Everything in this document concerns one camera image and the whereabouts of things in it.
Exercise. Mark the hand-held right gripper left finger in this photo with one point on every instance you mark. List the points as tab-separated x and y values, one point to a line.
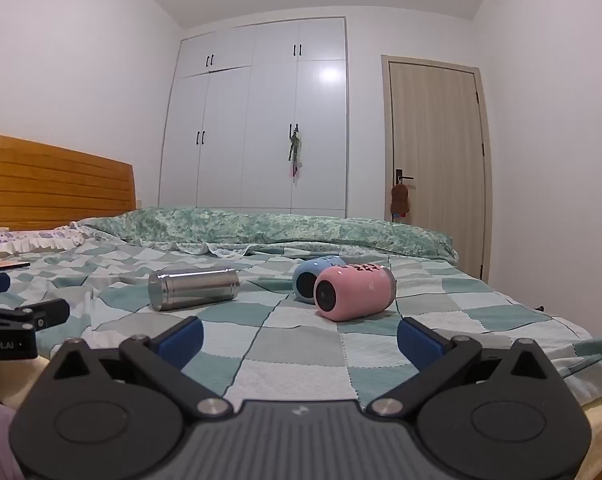
183	342

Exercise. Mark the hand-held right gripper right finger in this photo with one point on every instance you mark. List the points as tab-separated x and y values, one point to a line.
421	345

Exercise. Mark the stainless steel cup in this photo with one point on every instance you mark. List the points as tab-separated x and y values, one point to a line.
196	289

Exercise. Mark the pink cup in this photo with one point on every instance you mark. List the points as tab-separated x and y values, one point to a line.
353	292

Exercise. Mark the blue cup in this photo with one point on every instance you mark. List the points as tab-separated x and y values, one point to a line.
307	275

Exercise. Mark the person's left forearm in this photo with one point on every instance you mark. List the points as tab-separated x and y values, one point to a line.
11	377

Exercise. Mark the flat red-edged book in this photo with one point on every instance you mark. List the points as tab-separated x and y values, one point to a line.
1	265

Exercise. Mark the purple floral pillow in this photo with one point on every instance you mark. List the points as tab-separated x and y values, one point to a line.
36	239

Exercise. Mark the checkered bed sheet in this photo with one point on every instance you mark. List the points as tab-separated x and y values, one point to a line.
291	345

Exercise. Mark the wooden headboard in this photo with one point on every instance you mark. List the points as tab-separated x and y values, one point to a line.
51	185

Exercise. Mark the green floral quilt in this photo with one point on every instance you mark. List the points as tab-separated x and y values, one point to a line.
281	227

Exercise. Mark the light wooden door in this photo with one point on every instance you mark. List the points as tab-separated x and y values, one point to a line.
433	160

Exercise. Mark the green hanging ornament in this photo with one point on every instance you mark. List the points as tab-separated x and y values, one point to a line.
295	152

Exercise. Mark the white wardrobe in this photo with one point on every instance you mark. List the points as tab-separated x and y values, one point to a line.
261	125

